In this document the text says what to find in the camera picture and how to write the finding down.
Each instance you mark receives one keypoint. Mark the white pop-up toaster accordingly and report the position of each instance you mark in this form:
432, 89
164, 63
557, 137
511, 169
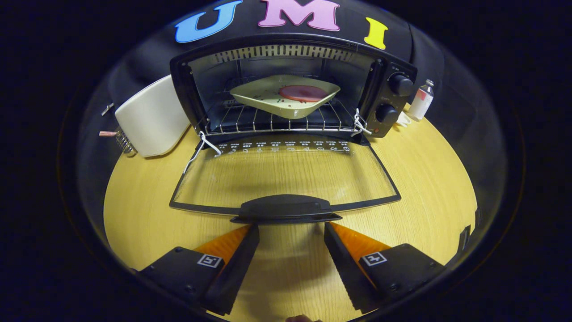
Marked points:
152, 120

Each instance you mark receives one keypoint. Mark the pink striped straw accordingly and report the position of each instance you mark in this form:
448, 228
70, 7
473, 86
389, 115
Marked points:
107, 133

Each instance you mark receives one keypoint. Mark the clear plastic bottle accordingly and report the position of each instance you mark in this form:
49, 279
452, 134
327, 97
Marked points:
420, 105

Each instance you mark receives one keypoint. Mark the black toaster oven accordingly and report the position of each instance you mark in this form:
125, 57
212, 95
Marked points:
286, 208

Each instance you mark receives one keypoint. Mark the cream square plate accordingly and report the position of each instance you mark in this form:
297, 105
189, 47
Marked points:
259, 100

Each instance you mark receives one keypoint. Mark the pink ham slice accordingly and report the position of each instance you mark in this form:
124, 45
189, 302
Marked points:
304, 93

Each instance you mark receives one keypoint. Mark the dark furniture piece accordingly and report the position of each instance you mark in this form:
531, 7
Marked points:
465, 237

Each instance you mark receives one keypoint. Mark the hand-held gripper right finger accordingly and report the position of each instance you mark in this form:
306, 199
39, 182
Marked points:
346, 270

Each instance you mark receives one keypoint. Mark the white divided bean tray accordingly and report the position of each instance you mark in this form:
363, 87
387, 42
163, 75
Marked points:
403, 120

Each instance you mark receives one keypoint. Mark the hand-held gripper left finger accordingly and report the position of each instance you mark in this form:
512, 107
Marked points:
232, 273

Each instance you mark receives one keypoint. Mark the silver metal clip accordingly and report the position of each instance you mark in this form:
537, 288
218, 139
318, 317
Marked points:
107, 109

